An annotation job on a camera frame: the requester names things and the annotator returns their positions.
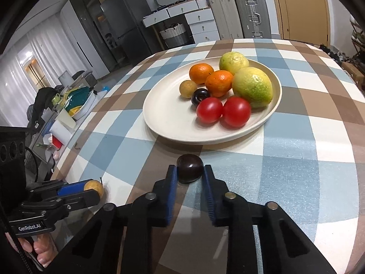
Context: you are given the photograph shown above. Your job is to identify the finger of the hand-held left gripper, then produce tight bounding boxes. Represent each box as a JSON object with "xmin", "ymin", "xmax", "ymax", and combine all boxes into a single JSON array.
[
  {"xmin": 27, "ymin": 179, "xmax": 89, "ymax": 197},
  {"xmin": 20, "ymin": 189, "xmax": 101, "ymax": 213}
]

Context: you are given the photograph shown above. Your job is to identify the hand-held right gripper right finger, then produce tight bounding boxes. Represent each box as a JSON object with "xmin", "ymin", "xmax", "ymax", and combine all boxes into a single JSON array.
[{"xmin": 201, "ymin": 164, "xmax": 338, "ymax": 274}]

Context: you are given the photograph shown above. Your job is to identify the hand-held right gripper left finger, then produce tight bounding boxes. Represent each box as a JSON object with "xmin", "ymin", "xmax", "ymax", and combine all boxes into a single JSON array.
[{"xmin": 43, "ymin": 164, "xmax": 179, "ymax": 274}]

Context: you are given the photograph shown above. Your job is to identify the brown longan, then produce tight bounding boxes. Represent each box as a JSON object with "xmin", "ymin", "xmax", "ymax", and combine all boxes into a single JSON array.
[
  {"xmin": 83, "ymin": 179, "xmax": 104, "ymax": 200},
  {"xmin": 179, "ymin": 80, "xmax": 198, "ymax": 99}
]

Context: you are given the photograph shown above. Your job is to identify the dark plum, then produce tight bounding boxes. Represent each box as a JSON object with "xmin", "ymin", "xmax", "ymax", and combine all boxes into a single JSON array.
[
  {"xmin": 176, "ymin": 154, "xmax": 204, "ymax": 184},
  {"xmin": 191, "ymin": 88, "xmax": 211, "ymax": 106}
]

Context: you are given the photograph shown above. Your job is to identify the cream round plate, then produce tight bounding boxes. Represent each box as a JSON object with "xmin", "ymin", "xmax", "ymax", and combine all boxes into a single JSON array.
[{"xmin": 143, "ymin": 56, "xmax": 283, "ymax": 145}]

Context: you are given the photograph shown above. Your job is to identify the red tomato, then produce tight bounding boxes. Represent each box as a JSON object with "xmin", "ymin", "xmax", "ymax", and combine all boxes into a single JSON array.
[
  {"xmin": 222, "ymin": 96, "xmax": 252, "ymax": 128},
  {"xmin": 196, "ymin": 97, "xmax": 223, "ymax": 124}
]

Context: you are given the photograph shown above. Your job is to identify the large orange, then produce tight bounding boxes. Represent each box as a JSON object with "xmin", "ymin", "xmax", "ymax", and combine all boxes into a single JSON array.
[{"xmin": 205, "ymin": 70, "xmax": 234, "ymax": 97}]

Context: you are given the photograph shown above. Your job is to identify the large yellow-green lemon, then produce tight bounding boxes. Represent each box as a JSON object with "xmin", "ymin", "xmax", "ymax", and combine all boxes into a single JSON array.
[{"xmin": 232, "ymin": 67, "xmax": 274, "ymax": 109}]

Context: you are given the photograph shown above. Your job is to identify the person's left hand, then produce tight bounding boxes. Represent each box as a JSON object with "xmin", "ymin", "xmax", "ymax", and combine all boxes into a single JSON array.
[{"xmin": 6, "ymin": 230, "xmax": 60, "ymax": 266}]

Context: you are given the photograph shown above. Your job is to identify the white carton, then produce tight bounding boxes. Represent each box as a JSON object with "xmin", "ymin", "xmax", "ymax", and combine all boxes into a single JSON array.
[{"xmin": 55, "ymin": 110, "xmax": 77, "ymax": 129}]

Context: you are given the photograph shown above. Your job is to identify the white curtain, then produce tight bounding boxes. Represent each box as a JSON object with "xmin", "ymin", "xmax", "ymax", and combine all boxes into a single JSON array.
[{"xmin": 0, "ymin": 31, "xmax": 69, "ymax": 126}]

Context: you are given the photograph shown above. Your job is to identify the white dish basin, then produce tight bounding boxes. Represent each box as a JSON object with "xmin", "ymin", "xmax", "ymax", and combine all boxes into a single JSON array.
[{"xmin": 61, "ymin": 87, "xmax": 99, "ymax": 120}]

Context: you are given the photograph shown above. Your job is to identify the teal bowl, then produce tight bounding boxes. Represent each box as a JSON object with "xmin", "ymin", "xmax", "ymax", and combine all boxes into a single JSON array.
[{"xmin": 67, "ymin": 87, "xmax": 90, "ymax": 109}]

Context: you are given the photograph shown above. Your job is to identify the checked tablecloth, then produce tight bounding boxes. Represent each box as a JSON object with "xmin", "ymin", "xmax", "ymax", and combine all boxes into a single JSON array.
[{"xmin": 53, "ymin": 38, "xmax": 365, "ymax": 274}]

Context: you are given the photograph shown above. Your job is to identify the small orange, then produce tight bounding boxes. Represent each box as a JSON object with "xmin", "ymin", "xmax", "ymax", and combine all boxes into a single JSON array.
[{"xmin": 189, "ymin": 63, "xmax": 214, "ymax": 84}]

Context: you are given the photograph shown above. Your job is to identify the white wardrobe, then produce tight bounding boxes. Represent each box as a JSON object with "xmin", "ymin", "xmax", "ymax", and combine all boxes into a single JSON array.
[{"xmin": 60, "ymin": 0, "xmax": 110, "ymax": 77}]

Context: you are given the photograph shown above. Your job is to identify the small green lemon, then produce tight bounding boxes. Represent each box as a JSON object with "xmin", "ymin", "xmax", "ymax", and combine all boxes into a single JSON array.
[{"xmin": 219, "ymin": 52, "xmax": 249, "ymax": 75}]

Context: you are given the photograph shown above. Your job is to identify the dark glass cabinet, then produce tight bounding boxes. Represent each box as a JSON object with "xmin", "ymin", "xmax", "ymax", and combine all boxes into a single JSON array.
[{"xmin": 70, "ymin": 0, "xmax": 120, "ymax": 72}]

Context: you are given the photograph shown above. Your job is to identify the woven basket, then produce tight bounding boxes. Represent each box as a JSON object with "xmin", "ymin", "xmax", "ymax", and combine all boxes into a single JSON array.
[{"xmin": 160, "ymin": 24, "xmax": 191, "ymax": 48}]

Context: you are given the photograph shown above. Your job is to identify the grey refrigerator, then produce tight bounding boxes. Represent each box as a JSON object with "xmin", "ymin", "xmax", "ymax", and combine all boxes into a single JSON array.
[{"xmin": 100, "ymin": 0, "xmax": 156, "ymax": 63}]

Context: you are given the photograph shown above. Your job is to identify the white drawer desk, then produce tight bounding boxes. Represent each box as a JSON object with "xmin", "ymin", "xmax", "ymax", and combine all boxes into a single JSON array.
[{"xmin": 143, "ymin": 0, "xmax": 221, "ymax": 50}]

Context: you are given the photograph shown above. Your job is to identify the beige suitcase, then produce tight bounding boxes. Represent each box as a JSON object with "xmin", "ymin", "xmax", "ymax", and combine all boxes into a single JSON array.
[{"xmin": 207, "ymin": 0, "xmax": 244, "ymax": 40}]

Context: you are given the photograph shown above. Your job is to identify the silver suitcase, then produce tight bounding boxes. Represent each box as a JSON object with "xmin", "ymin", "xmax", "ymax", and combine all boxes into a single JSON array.
[{"xmin": 234, "ymin": 0, "xmax": 272, "ymax": 39}]

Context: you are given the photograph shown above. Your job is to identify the cardboard box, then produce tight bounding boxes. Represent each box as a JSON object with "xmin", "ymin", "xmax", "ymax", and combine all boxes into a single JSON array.
[{"xmin": 341, "ymin": 61, "xmax": 365, "ymax": 84}]

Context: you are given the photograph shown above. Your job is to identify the wooden door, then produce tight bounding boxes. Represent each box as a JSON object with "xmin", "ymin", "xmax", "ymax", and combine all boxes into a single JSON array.
[{"xmin": 268, "ymin": 0, "xmax": 338, "ymax": 46}]

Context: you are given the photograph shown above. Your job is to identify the wooden shoe rack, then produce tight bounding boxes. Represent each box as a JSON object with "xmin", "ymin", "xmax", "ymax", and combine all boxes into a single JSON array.
[{"xmin": 349, "ymin": 14, "xmax": 365, "ymax": 60}]

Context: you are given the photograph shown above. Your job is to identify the black cable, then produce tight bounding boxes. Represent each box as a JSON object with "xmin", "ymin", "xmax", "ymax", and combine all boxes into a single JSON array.
[{"xmin": 26, "ymin": 147, "xmax": 40, "ymax": 183}]

